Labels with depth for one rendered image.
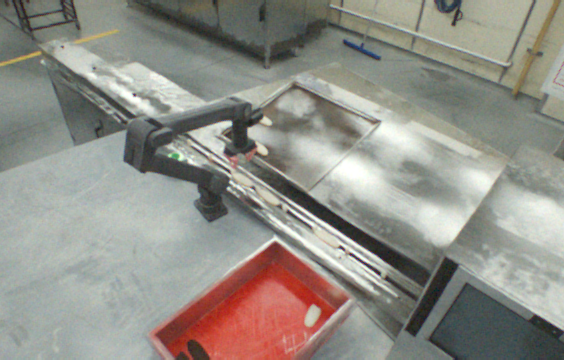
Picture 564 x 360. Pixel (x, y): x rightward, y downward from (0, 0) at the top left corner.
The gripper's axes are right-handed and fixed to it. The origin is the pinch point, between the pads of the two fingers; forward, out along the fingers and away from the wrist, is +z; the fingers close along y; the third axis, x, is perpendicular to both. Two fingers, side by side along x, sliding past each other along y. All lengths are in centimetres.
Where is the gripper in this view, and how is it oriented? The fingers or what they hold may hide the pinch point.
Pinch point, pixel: (240, 163)
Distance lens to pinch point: 147.2
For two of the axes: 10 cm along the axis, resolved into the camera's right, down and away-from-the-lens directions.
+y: 6.7, -4.7, 5.8
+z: -0.5, 7.4, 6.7
